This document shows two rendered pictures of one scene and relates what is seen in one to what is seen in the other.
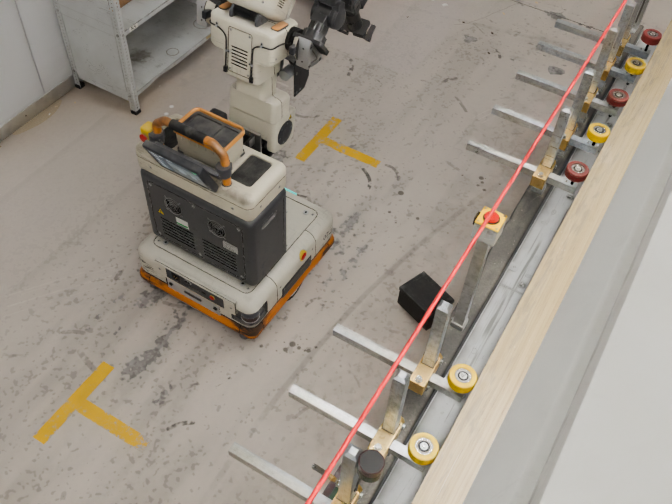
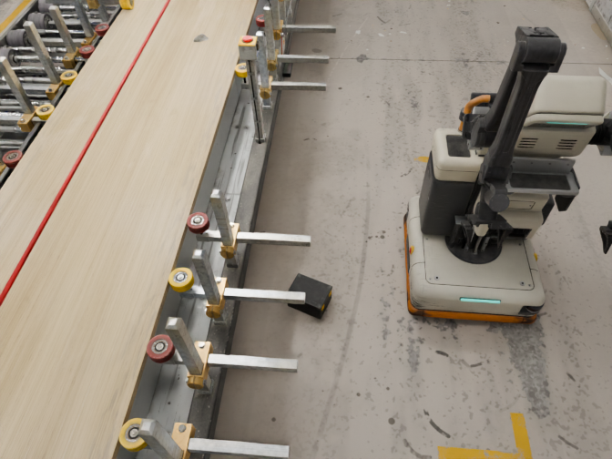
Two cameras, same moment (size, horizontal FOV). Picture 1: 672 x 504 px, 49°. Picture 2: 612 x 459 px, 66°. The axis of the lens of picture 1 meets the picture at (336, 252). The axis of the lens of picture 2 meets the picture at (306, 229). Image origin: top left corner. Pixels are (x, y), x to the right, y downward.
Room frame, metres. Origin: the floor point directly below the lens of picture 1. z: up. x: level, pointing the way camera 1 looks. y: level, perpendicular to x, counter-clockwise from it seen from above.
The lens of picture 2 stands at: (3.19, -0.87, 2.23)
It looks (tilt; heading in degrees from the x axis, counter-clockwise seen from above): 51 degrees down; 160
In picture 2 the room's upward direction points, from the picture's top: 3 degrees counter-clockwise
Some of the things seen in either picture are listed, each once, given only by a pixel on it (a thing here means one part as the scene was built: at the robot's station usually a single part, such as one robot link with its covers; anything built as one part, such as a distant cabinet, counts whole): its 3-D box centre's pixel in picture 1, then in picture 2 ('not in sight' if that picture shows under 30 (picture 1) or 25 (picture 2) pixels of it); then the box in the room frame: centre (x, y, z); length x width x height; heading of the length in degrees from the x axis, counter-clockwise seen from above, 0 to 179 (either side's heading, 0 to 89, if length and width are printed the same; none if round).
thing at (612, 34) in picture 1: (595, 78); (192, 361); (2.51, -0.99, 0.91); 0.04 x 0.04 x 0.48; 63
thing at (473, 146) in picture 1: (520, 166); (253, 239); (2.07, -0.67, 0.81); 0.43 x 0.03 x 0.04; 63
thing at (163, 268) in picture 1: (195, 286); not in sight; (1.83, 0.57, 0.23); 0.41 x 0.02 x 0.08; 62
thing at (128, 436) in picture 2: (632, 73); (139, 438); (2.65, -1.19, 0.85); 0.08 x 0.08 x 0.11
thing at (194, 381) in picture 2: (587, 97); (199, 364); (2.49, -0.98, 0.83); 0.14 x 0.06 x 0.05; 153
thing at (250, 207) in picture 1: (219, 190); (486, 186); (2.04, 0.48, 0.59); 0.55 x 0.34 x 0.83; 62
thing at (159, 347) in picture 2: (614, 104); (164, 353); (2.43, -1.07, 0.85); 0.08 x 0.08 x 0.11
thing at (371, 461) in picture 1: (367, 480); not in sight; (0.71, -0.11, 1.03); 0.06 x 0.06 x 0.22; 63
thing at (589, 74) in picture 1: (571, 120); (212, 295); (2.29, -0.88, 0.87); 0.04 x 0.04 x 0.48; 63
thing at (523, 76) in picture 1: (566, 92); (228, 362); (2.52, -0.90, 0.83); 0.43 x 0.03 x 0.04; 63
